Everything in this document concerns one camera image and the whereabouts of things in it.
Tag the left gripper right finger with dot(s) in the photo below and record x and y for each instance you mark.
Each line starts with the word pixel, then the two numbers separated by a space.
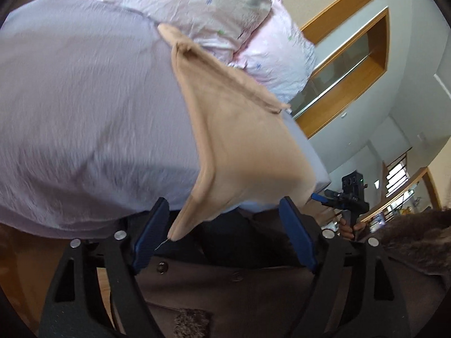
pixel 354 292

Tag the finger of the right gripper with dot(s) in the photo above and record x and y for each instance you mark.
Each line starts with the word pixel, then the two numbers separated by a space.
pixel 321 198

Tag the person's right hand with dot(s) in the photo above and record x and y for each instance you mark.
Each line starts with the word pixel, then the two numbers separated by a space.
pixel 350 232

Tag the pink floral pillow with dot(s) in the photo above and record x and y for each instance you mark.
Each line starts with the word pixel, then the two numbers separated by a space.
pixel 277 55

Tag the wooden framed wall niche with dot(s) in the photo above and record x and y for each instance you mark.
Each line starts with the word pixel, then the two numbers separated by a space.
pixel 362 75

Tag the tan fleece garment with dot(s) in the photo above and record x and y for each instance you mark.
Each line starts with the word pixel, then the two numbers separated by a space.
pixel 245 149

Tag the lavender bed sheet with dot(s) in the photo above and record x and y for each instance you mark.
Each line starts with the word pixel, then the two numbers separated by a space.
pixel 94 126

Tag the wooden storage shelf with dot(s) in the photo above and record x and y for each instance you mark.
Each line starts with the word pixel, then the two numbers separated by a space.
pixel 405 197

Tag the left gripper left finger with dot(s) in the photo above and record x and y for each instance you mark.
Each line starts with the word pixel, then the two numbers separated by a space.
pixel 74 306

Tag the white tree-print pillow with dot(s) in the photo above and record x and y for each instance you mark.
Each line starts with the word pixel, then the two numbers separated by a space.
pixel 218 26

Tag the bright window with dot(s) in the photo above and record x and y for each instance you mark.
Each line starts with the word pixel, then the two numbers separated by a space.
pixel 397 175

